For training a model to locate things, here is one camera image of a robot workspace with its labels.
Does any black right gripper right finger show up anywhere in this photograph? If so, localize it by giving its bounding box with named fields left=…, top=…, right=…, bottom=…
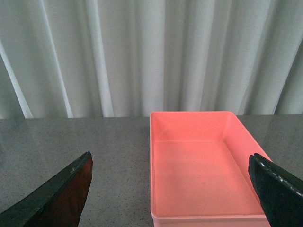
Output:
left=249, top=153, right=303, bottom=227

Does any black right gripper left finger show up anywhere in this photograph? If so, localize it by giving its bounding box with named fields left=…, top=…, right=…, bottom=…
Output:
left=0, top=152, right=92, bottom=227

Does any pink plastic tray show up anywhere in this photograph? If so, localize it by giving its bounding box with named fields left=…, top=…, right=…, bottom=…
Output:
left=150, top=111, right=269, bottom=227

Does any white pleated curtain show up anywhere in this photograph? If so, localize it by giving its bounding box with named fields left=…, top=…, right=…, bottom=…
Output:
left=0, top=0, right=303, bottom=119

